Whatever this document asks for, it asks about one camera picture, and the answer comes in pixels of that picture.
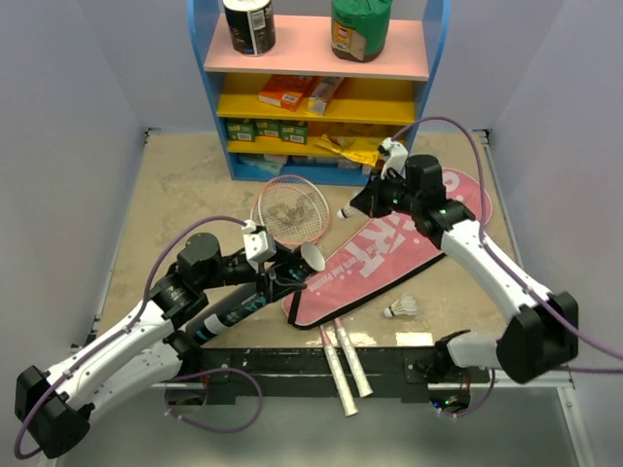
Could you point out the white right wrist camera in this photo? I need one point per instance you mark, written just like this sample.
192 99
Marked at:
394 155

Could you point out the black white can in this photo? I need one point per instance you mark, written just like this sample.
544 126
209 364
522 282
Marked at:
251 24

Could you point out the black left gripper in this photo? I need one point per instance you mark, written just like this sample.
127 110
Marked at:
277 285

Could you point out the green box right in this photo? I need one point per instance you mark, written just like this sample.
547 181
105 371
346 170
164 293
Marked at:
294 132

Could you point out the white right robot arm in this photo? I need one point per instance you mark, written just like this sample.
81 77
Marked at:
540 325

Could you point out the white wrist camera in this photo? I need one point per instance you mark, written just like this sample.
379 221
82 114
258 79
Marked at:
259 245
394 155

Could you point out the black shuttlecock tube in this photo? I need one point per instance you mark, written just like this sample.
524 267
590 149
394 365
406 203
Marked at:
237 306

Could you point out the pink sport racket bag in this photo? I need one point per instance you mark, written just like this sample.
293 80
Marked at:
381 255

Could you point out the green box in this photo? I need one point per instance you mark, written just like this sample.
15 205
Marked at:
294 132
241 129
267 128

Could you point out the green box middle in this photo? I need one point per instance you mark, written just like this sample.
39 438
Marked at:
267 128

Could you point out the white shuttlecock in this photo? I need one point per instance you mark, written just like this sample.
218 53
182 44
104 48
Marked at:
405 305
347 211

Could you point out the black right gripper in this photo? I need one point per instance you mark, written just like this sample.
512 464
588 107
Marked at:
369 199

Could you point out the yellow snack bag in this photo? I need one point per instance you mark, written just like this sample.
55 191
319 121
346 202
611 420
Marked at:
360 149

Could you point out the brown snack packet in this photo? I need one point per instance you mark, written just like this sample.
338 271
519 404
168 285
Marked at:
323 94

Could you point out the green box left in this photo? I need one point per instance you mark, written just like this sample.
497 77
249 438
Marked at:
241 129

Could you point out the orange box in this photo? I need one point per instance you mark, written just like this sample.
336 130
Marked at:
286 91

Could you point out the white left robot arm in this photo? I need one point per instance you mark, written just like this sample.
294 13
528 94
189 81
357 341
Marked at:
202 295

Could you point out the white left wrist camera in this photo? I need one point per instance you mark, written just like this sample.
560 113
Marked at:
259 245

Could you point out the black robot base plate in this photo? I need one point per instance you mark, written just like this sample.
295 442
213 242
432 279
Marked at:
404 373

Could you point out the teal tissue pack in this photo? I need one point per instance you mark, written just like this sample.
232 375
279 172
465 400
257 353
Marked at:
272 164

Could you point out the green wrapped jar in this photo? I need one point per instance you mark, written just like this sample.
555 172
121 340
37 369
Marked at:
359 28

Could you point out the pink badminton racket upper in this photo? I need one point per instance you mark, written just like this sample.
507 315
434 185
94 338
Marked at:
293 209

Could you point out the blue shelf unit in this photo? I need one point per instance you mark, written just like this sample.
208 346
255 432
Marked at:
378 98

